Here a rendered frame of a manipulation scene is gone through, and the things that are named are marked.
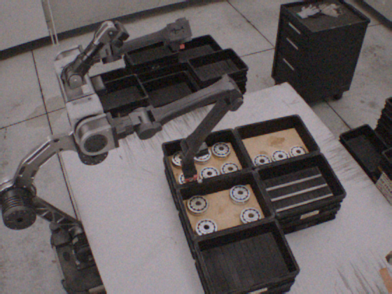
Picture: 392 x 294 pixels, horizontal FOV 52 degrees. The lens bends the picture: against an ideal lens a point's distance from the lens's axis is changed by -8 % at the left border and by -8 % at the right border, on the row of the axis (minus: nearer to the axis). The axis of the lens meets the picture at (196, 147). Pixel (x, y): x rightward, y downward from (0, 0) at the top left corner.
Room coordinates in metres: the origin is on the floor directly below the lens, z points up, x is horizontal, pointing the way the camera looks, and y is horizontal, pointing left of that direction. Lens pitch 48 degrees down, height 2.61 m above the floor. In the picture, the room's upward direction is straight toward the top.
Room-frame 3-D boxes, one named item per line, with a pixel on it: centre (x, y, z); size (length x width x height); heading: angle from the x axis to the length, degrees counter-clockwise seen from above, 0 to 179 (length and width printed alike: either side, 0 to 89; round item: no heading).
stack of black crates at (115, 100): (2.31, 0.57, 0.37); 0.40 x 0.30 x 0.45; 114
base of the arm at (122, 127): (1.12, 0.28, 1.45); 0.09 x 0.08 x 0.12; 24
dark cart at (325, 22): (2.98, -1.05, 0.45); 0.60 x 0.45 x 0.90; 114
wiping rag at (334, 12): (3.07, -1.14, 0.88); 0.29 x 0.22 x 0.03; 114
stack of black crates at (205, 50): (3.00, 0.00, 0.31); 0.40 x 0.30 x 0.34; 114
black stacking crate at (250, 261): (0.85, -0.22, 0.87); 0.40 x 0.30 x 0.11; 107
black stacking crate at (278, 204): (1.26, -0.52, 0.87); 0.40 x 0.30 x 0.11; 107
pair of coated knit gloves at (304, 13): (3.00, -0.91, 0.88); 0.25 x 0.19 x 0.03; 114
